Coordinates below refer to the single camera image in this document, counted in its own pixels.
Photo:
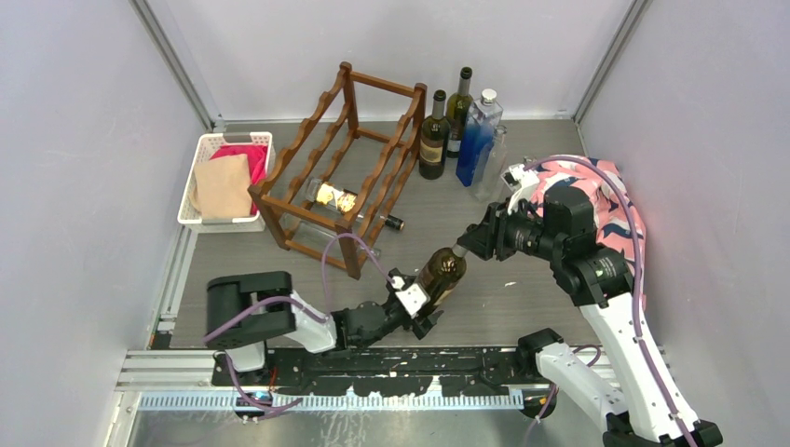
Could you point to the white slotted cable duct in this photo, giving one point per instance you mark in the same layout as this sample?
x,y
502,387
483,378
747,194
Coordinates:
x,y
230,400

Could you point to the dark green wine bottle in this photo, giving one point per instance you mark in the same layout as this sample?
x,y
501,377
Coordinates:
x,y
434,135

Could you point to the olive green wine bottle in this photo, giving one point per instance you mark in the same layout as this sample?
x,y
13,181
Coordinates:
x,y
457,108

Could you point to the brown wooden wine rack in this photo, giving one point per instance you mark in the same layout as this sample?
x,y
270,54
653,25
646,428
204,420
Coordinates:
x,y
334,146

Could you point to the clear tapered glass bottle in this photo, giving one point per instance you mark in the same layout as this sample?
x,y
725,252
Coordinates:
x,y
316,237

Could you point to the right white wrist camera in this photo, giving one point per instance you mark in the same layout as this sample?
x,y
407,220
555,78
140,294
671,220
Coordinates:
x,y
522,182

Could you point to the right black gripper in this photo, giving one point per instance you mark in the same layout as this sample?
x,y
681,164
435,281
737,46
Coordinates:
x,y
482,239

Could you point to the pink shark print cloth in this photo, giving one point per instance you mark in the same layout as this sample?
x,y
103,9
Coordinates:
x,y
618,223

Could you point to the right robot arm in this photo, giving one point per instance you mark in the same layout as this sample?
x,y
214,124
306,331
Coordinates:
x,y
645,408

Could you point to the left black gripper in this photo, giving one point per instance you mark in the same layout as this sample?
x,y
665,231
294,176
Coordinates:
x,y
425,324

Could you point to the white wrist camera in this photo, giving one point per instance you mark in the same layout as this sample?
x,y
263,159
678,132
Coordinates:
x,y
409,293
522,182

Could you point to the dark wine bottle cream label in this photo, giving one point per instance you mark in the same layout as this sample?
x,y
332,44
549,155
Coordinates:
x,y
440,275

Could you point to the beige cloth in basket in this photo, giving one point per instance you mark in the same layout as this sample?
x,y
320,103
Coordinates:
x,y
221,188

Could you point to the clear slim glass bottle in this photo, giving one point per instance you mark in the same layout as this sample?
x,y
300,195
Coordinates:
x,y
487,184

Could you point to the white perforated plastic basket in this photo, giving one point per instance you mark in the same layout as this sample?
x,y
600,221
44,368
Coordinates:
x,y
207,145

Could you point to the blue clear square bottle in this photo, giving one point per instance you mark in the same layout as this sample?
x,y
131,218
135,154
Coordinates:
x,y
483,116

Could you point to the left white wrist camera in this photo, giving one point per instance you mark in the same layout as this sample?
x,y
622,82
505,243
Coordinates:
x,y
409,293

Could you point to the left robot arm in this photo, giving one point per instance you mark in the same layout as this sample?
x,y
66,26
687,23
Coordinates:
x,y
245,311

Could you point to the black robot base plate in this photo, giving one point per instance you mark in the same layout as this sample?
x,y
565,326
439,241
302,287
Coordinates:
x,y
461,371

